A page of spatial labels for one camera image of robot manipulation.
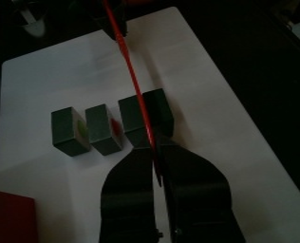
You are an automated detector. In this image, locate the red rectangular block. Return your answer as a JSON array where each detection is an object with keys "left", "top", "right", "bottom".
[{"left": 0, "top": 189, "right": 37, "bottom": 243}]

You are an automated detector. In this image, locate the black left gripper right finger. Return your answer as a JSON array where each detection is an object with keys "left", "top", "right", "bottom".
[{"left": 156, "top": 139, "right": 246, "bottom": 243}]

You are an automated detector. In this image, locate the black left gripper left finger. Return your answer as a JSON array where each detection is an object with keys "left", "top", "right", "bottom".
[{"left": 97, "top": 147, "right": 160, "bottom": 243}]

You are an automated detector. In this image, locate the red toy knife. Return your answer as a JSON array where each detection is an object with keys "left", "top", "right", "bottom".
[{"left": 100, "top": 0, "right": 163, "bottom": 188}]

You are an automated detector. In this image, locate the small white plastic piece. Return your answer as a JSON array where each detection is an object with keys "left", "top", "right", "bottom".
[{"left": 18, "top": 9, "right": 47, "bottom": 38}]

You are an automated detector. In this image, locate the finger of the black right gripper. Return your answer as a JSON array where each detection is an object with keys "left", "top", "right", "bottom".
[
  {"left": 91, "top": 10, "right": 117, "bottom": 41},
  {"left": 112, "top": 4, "right": 129, "bottom": 41}
]

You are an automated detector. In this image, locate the dark green sushi piece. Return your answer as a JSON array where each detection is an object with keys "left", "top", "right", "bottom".
[
  {"left": 49, "top": 106, "right": 91, "bottom": 158},
  {"left": 85, "top": 103, "right": 124, "bottom": 156},
  {"left": 117, "top": 94, "right": 152, "bottom": 150}
]

